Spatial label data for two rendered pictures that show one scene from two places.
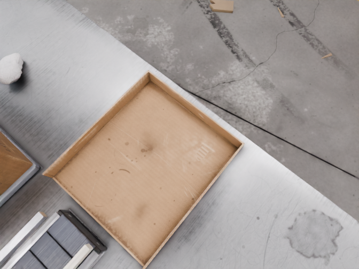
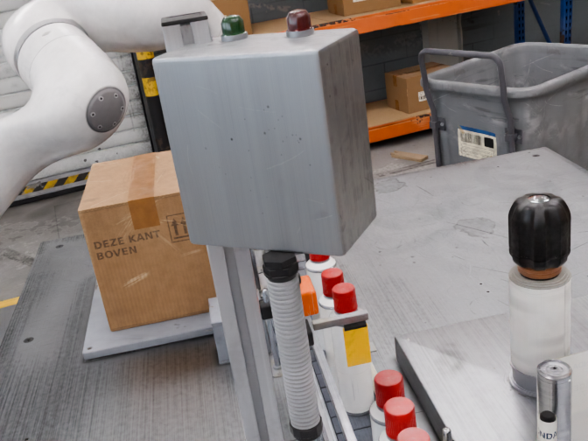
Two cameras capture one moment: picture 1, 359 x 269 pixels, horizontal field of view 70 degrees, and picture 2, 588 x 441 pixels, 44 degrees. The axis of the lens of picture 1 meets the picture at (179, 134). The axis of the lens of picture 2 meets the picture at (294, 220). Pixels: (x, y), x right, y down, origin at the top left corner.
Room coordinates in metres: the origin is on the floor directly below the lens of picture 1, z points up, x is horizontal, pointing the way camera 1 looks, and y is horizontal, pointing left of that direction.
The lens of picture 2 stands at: (-1.17, 1.31, 1.58)
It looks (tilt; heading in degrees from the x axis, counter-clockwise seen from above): 23 degrees down; 314
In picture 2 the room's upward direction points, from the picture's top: 9 degrees counter-clockwise
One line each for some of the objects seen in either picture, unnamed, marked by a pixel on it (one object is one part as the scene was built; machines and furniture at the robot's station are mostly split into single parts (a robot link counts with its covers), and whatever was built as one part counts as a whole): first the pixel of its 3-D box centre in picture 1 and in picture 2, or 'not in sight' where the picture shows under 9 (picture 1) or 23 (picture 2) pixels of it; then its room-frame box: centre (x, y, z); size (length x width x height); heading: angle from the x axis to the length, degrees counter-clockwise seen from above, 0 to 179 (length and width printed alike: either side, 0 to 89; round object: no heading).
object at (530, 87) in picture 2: not in sight; (521, 131); (0.32, -1.81, 0.48); 0.89 x 0.63 x 0.96; 80
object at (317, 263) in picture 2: not in sight; (325, 293); (-0.44, 0.51, 0.98); 0.05 x 0.05 x 0.20
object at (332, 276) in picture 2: not in sight; (339, 331); (-0.53, 0.59, 0.98); 0.05 x 0.05 x 0.20
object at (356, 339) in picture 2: not in sight; (357, 344); (-0.69, 0.74, 1.09); 0.03 x 0.01 x 0.06; 51
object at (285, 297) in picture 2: not in sight; (293, 348); (-0.72, 0.88, 1.18); 0.04 x 0.04 x 0.21
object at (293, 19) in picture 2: not in sight; (298, 21); (-0.72, 0.80, 1.49); 0.03 x 0.03 x 0.02
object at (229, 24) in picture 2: not in sight; (233, 26); (-0.65, 0.82, 1.49); 0.03 x 0.03 x 0.02
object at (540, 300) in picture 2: not in sight; (539, 294); (-0.78, 0.43, 1.03); 0.09 x 0.09 x 0.30
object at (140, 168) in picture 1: (146, 160); not in sight; (0.11, 0.06, 0.85); 0.30 x 0.26 x 0.04; 141
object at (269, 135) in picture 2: not in sight; (271, 140); (-0.69, 0.83, 1.38); 0.17 x 0.10 x 0.19; 16
